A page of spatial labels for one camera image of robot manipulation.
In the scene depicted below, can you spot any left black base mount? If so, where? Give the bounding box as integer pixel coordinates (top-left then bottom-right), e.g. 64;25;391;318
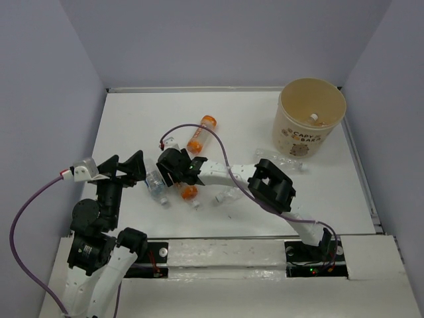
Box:
125;240;169;279

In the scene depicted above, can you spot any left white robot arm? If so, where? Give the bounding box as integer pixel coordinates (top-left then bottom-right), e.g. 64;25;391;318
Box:
61;150;148;317

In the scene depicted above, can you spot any blue label water bottle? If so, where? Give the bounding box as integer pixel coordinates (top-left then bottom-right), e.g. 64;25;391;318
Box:
144;158;168;205

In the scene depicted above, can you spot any purple cable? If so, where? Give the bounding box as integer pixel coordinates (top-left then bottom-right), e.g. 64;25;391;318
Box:
159;123;339;269
9;177;69;315

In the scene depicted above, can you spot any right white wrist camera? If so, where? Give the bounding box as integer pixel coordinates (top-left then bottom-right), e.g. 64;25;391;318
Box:
160;136;180;154

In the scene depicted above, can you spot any white cap bottle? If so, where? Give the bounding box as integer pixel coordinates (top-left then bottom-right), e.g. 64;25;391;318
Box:
305;113;319;126

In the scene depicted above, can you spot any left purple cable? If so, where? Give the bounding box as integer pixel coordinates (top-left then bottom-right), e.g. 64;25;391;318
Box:
9;177;69;315

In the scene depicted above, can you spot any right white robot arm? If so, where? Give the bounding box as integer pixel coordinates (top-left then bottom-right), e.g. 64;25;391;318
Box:
156;147;331;260

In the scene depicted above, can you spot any orange label bottle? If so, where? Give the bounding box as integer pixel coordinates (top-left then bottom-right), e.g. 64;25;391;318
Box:
186;115;217;155
175;183;200;209

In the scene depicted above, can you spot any clear crushed plastic bottle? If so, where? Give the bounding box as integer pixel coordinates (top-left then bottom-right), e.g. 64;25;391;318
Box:
215;187;244;205

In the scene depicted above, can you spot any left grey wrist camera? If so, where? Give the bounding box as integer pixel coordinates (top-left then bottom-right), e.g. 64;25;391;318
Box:
60;158;99;182

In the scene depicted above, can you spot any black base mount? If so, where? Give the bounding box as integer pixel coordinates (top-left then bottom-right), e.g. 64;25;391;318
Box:
125;240;169;279
284;240;348;278

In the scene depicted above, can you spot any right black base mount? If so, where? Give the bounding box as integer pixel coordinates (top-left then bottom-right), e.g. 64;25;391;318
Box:
284;240;348;278

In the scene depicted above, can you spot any beige capybara paper bin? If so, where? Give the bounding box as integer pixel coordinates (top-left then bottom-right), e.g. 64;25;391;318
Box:
272;78;347;159

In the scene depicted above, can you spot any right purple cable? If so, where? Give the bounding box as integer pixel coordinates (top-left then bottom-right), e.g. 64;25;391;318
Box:
159;123;339;269

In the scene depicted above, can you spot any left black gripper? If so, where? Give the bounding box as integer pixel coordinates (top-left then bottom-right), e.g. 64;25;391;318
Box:
94;148;147;227

